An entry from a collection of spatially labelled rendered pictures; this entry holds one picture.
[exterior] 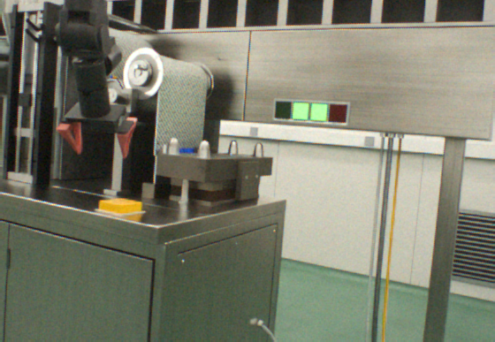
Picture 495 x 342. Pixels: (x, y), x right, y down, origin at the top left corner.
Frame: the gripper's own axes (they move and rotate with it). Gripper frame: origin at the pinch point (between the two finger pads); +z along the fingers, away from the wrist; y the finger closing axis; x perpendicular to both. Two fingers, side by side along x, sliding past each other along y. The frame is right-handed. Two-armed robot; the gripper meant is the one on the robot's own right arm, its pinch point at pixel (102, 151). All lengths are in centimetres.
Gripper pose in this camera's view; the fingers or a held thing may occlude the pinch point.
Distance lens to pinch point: 102.5
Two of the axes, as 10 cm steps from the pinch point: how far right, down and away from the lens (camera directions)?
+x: -1.1, 5.3, -8.4
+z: -0.3, 8.4, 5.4
